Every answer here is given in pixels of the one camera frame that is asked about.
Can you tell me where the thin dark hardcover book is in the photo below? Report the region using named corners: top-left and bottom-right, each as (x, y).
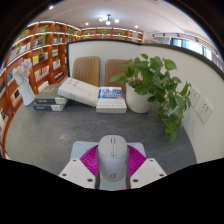
top-left (32, 101), bottom-right (67, 112)

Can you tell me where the dark-framed window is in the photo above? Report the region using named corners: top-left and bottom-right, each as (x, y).
top-left (169, 37), bottom-right (221, 63)

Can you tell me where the thick dark hardcover book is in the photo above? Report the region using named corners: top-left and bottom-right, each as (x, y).
top-left (34, 82), bottom-right (69, 105)

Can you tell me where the blue and white book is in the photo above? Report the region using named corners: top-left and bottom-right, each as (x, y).
top-left (95, 86), bottom-right (128, 114)

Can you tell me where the white ceramic vase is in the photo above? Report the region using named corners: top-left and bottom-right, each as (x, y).
top-left (19, 79), bottom-right (37, 107)

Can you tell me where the white computer mouse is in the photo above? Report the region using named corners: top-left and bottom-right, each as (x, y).
top-left (96, 134), bottom-right (130, 183)

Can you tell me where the orange wooden bookshelf unit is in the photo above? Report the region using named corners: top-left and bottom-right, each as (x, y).
top-left (0, 19), bottom-right (144, 158)

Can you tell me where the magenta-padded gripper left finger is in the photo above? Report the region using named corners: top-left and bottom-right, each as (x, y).
top-left (58, 144), bottom-right (100, 190)

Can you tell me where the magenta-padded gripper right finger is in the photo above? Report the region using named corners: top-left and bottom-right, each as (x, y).
top-left (127, 144), bottom-right (168, 190)

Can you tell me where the ceiling light cluster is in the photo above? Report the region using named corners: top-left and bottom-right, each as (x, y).
top-left (98, 13), bottom-right (121, 26)

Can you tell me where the tan upholstered chair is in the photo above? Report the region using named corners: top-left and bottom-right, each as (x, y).
top-left (104, 58), bottom-right (134, 94)
top-left (71, 55), bottom-right (102, 88)

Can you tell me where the light blue printed mouse pad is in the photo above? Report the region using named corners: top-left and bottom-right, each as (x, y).
top-left (69, 140), bottom-right (147, 168)

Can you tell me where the green plant in white pot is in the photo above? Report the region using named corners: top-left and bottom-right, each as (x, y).
top-left (109, 53), bottom-right (193, 146)

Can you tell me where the white wall socket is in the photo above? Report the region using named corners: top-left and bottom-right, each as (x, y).
top-left (188, 85), bottom-right (202, 108)
top-left (196, 97), bottom-right (214, 124)

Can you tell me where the thick white book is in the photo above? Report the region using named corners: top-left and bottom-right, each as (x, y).
top-left (57, 77), bottom-right (100, 108)

